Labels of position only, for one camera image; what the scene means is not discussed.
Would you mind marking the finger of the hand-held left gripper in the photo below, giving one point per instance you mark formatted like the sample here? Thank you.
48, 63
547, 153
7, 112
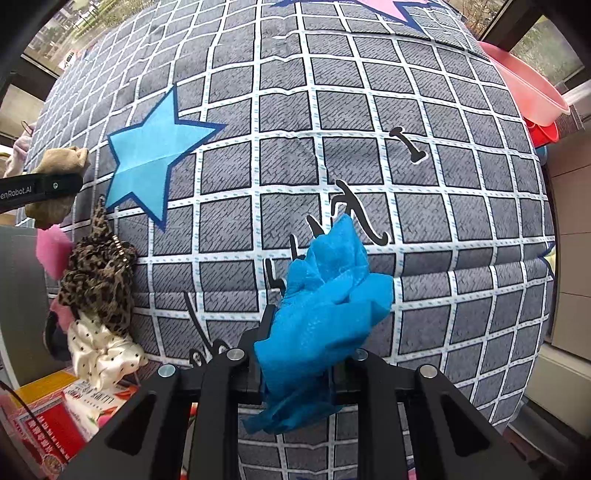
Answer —
46, 187

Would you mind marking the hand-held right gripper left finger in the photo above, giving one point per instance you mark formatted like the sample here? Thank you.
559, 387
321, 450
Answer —
249, 364

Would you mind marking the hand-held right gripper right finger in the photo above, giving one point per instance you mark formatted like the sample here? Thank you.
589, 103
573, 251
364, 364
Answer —
369, 378

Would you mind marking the beige sock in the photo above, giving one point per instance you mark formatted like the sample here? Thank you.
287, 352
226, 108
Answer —
60, 161

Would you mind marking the pink sponge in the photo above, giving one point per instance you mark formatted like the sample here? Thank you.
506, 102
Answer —
51, 251

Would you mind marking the blue cloth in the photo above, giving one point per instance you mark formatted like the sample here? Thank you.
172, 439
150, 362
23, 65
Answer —
318, 314

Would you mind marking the leopard print scrunchie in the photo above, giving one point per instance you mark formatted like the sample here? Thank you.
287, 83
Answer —
97, 277

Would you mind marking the grey storage box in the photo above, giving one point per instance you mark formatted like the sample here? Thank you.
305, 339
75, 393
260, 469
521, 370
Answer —
23, 300

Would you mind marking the white polka dot scrunchie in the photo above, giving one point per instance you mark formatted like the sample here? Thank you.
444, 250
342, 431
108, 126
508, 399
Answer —
101, 355

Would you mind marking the pink and black sock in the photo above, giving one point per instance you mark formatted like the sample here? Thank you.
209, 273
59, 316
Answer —
57, 339

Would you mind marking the pink towel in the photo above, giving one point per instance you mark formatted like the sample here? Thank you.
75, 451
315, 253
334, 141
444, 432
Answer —
22, 150

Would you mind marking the printed tissue pack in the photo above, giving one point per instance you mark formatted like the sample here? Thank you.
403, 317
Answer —
87, 401

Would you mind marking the grey checked star-print blanket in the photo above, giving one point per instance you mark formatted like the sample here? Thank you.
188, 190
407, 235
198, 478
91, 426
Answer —
415, 207

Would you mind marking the red and yellow carton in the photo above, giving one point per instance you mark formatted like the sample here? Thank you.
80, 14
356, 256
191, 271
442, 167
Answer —
41, 429

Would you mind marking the red plastic basin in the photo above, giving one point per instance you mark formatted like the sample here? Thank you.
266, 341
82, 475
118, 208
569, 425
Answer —
545, 134

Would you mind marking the pink plastic basin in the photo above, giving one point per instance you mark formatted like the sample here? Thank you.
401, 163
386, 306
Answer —
521, 83

